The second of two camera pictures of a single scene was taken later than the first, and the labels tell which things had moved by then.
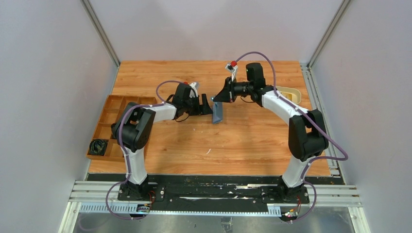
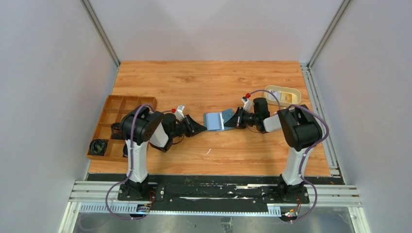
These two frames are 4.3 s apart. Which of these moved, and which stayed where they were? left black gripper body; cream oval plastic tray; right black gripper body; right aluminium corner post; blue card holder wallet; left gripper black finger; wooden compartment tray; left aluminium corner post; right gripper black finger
Moved: left black gripper body; blue card holder wallet; left gripper black finger; right gripper black finger; right black gripper body
Stayed: left aluminium corner post; wooden compartment tray; right aluminium corner post; cream oval plastic tray
